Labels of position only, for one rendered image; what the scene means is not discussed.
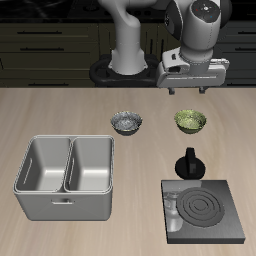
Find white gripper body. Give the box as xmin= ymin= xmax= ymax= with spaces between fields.
xmin=155 ymin=56 xmax=231 ymax=89

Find green bowl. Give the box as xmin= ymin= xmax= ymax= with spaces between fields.
xmin=173 ymin=109 xmax=207 ymax=136

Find grey bowl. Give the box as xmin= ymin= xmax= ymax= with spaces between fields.
xmin=110 ymin=110 xmax=144 ymax=137

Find round black stove knob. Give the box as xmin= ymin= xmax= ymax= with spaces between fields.
xmin=174 ymin=146 xmax=207 ymax=181

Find dark grey stove plate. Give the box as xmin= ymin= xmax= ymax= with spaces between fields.
xmin=160 ymin=179 xmax=247 ymax=245

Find dark kitchen cupboards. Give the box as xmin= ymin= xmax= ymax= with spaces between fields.
xmin=0 ymin=0 xmax=256 ymax=89

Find white two-bin basket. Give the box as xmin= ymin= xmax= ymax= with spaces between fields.
xmin=12 ymin=134 xmax=116 ymax=222

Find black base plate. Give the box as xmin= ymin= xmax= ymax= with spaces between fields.
xmin=88 ymin=53 xmax=164 ymax=88

